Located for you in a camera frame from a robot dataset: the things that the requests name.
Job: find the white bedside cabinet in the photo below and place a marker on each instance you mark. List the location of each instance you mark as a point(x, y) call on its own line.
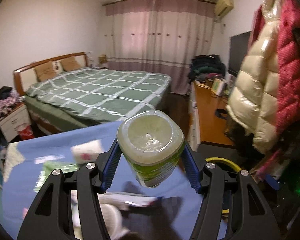
point(18, 116)

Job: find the green labelled plastic jar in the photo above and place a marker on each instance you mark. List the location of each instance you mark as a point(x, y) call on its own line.
point(152, 144)

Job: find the left brown pillow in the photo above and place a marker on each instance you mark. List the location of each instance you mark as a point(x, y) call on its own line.
point(45, 71)

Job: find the right brown pillow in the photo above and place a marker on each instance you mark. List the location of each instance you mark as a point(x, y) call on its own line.
point(70, 63)

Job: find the dark clothes pile on desk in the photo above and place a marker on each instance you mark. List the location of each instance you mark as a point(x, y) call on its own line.
point(206, 64)

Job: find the crumpled white paper towel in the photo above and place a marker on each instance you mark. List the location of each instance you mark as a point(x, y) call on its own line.
point(113, 203)

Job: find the clothes pile on cabinet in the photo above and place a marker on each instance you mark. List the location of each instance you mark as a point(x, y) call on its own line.
point(9, 97)

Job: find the pink white curtain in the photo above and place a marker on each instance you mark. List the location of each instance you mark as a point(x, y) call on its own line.
point(158, 36)

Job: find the cream puffer jacket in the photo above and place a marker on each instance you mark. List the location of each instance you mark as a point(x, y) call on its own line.
point(253, 100)

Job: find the wooden desk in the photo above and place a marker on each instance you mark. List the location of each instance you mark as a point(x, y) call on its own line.
point(205, 127)

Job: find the wall air conditioner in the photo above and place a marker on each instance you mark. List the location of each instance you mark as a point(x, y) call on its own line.
point(222, 8)

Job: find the red puffer jacket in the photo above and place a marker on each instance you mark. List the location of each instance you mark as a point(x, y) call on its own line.
point(288, 51)

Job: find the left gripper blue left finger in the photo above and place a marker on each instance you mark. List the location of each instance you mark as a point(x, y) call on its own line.
point(107, 163)

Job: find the bed with green plaid duvet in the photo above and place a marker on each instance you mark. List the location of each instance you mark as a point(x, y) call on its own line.
point(88, 97)

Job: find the wooden headboard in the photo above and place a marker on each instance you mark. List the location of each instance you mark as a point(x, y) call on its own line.
point(25, 77)

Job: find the brown pillow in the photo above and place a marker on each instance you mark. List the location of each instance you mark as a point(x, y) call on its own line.
point(70, 63)
point(45, 71)

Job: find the blue tablecloth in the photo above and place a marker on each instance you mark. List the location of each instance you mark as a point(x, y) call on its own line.
point(51, 194)

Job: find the black television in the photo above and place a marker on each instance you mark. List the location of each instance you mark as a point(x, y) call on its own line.
point(238, 50)

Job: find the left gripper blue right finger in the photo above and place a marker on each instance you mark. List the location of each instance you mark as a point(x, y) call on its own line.
point(193, 163)

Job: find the paper cup with pink print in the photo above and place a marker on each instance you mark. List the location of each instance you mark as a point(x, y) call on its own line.
point(87, 152)

